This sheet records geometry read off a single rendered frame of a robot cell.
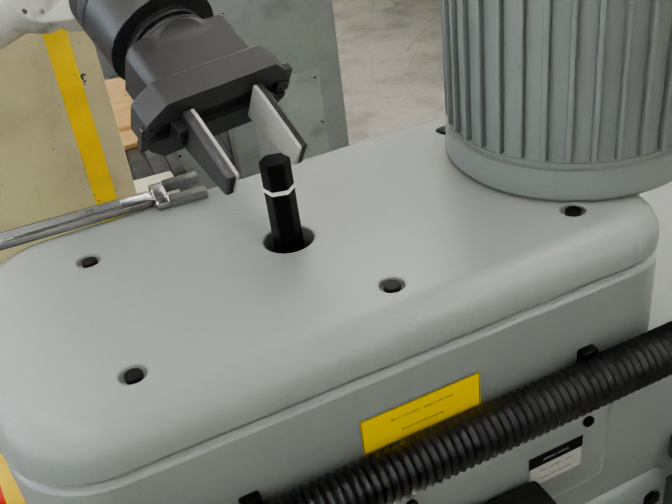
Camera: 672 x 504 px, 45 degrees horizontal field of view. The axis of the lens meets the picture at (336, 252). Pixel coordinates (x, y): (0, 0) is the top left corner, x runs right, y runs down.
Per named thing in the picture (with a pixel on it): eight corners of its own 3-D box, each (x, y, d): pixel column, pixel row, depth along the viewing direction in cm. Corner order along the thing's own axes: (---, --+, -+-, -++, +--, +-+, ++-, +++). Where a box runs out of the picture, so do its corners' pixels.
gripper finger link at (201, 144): (235, 197, 56) (188, 136, 59) (240, 169, 54) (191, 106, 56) (216, 206, 56) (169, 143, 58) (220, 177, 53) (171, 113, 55)
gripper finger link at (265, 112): (300, 143, 56) (251, 83, 58) (292, 171, 59) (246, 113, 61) (318, 135, 57) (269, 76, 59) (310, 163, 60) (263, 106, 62)
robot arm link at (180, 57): (280, 127, 65) (201, 31, 69) (301, 38, 58) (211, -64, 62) (141, 184, 60) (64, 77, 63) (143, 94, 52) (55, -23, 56)
